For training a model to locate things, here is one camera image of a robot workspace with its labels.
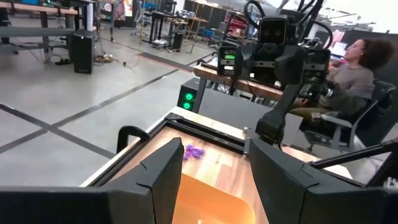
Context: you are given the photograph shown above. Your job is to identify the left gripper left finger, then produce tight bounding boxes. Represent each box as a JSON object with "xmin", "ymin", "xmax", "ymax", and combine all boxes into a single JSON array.
[{"xmin": 0, "ymin": 138, "xmax": 185, "ymax": 224}]

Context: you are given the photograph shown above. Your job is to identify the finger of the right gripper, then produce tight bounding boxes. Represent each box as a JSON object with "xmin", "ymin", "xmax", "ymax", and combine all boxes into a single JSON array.
[
  {"xmin": 249, "ymin": 43, "xmax": 277, "ymax": 86},
  {"xmin": 255, "ymin": 45, "xmax": 307, "ymax": 146}
]

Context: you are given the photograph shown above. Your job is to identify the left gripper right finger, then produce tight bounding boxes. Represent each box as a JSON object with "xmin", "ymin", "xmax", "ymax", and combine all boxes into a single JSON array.
[{"xmin": 248, "ymin": 139, "xmax": 398, "ymax": 224}]

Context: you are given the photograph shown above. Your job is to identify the wooden work table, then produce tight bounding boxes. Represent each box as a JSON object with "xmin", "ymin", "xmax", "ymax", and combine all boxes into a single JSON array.
[{"xmin": 193, "ymin": 57, "xmax": 284, "ymax": 104}]

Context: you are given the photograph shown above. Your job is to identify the grey partition panel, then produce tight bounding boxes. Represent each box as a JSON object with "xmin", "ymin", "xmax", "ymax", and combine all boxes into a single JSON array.
[{"xmin": 198, "ymin": 88, "xmax": 304, "ymax": 147}]

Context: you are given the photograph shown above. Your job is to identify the black computer tower green lights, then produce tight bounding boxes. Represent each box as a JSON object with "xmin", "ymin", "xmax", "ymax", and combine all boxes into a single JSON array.
[{"xmin": 176, "ymin": 77, "xmax": 203, "ymax": 113}]

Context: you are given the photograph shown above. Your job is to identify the person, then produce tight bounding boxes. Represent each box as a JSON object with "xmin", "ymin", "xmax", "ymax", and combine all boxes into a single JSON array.
[{"xmin": 289, "ymin": 37, "xmax": 397, "ymax": 126}]

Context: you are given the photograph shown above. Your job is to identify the black table clamp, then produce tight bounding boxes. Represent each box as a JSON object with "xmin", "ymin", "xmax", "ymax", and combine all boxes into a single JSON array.
[{"xmin": 116, "ymin": 124, "xmax": 151, "ymax": 154}]

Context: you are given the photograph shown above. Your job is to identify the black desk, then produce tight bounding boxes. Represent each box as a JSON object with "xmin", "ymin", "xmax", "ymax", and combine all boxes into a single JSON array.
[{"xmin": 148, "ymin": 10, "xmax": 210, "ymax": 51}]

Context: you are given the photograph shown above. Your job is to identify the orange plastic basket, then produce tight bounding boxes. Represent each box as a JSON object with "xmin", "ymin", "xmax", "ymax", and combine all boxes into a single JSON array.
[{"xmin": 172, "ymin": 173, "xmax": 257, "ymax": 224}]

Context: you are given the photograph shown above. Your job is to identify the black speaker box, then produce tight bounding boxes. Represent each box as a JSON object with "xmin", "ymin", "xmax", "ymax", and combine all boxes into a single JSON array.
[{"xmin": 70, "ymin": 29, "xmax": 96, "ymax": 75}]

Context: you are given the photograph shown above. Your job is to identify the wooden top workbench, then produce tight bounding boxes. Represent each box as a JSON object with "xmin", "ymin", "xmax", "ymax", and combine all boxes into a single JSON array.
[{"xmin": 0, "ymin": 1, "xmax": 79, "ymax": 55}]

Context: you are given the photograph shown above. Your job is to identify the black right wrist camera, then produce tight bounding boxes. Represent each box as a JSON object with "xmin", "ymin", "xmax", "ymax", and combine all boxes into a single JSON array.
[{"xmin": 259, "ymin": 16, "xmax": 289, "ymax": 46}]

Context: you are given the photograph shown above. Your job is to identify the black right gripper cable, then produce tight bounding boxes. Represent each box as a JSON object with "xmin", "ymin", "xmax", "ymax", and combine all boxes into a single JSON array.
[{"xmin": 243, "ymin": 0, "xmax": 266, "ymax": 30}]

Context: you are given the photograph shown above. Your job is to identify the black aluminium table frame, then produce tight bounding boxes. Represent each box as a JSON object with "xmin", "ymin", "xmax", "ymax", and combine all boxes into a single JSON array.
[{"xmin": 81, "ymin": 111, "xmax": 398, "ymax": 189}]

